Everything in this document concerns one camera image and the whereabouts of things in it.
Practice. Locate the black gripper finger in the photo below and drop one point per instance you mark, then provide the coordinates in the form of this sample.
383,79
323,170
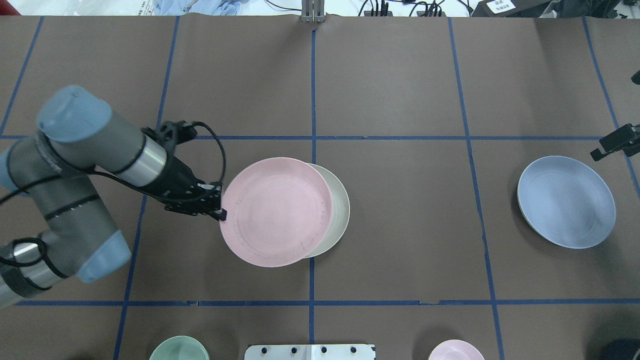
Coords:
625,139

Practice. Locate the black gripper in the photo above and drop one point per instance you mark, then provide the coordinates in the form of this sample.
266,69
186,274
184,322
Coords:
176,178

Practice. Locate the pink plate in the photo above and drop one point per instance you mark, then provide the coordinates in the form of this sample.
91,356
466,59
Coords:
279,210

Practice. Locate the blue plate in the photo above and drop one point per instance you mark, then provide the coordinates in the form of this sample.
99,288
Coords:
566,202

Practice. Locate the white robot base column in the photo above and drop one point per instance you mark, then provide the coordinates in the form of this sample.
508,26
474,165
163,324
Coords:
311,352

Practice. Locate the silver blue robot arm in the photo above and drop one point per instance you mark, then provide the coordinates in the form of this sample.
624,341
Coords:
79,135

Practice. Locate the cream plate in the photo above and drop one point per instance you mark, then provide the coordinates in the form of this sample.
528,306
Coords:
341,212

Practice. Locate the green bowl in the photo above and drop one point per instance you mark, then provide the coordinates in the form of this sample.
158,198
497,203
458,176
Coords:
181,347

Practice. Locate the black power adapter box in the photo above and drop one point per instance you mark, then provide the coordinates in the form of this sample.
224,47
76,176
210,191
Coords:
515,9

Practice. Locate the light blue cloth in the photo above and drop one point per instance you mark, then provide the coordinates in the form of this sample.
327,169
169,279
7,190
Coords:
205,7

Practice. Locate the pink bowl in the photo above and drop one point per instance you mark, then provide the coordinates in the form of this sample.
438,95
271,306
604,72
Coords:
455,349

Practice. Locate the aluminium frame post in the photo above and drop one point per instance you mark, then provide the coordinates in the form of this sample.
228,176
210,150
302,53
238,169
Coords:
313,11

